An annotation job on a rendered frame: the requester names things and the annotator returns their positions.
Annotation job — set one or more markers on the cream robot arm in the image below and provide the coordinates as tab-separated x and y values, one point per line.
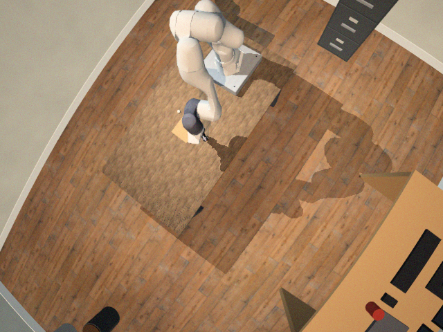
192	27

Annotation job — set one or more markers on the tan square mat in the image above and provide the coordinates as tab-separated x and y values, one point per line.
180	131

